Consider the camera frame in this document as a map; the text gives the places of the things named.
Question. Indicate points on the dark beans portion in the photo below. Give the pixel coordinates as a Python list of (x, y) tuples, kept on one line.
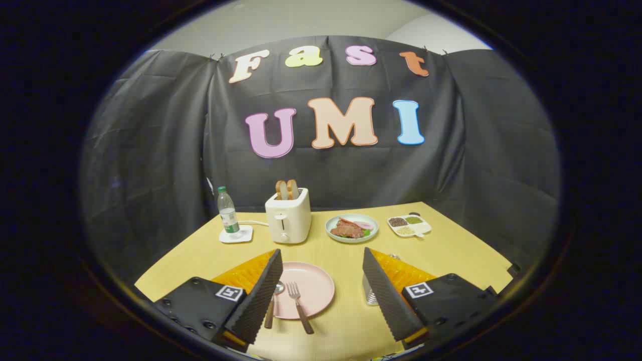
[(398, 221)]

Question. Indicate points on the clear plastic water bottle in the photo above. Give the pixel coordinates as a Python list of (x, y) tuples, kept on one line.
[(228, 213)]

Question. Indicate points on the white toaster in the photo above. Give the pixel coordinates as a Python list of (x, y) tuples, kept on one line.
[(296, 220)]

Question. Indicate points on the clear glass cutlery holder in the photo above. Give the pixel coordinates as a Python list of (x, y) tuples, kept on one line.
[(370, 296)]

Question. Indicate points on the pale green food plate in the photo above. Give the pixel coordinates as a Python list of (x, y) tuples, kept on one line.
[(351, 240)]

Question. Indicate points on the white divided condiment tray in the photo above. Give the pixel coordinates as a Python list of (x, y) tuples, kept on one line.
[(423, 229)]

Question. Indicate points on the green beans portion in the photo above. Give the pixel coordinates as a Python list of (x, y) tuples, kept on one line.
[(414, 219)]

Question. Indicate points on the brown steak piece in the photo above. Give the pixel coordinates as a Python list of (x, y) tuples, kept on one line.
[(346, 229)]

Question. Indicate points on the black backdrop cloth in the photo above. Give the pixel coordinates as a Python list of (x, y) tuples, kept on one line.
[(451, 150)]

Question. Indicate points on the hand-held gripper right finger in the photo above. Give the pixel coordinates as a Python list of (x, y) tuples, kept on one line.
[(386, 296)]

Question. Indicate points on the pale grains portion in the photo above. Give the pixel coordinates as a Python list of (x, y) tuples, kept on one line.
[(405, 230)]

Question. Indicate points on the pink round plate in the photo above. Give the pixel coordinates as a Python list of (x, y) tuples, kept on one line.
[(316, 286)]

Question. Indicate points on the white square coaster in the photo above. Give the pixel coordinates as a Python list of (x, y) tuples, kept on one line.
[(246, 235)]

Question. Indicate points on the pink ham slice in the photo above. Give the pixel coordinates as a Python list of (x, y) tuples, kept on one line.
[(365, 225)]

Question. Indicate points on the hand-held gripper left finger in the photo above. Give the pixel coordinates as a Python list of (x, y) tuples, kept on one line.
[(261, 296)]

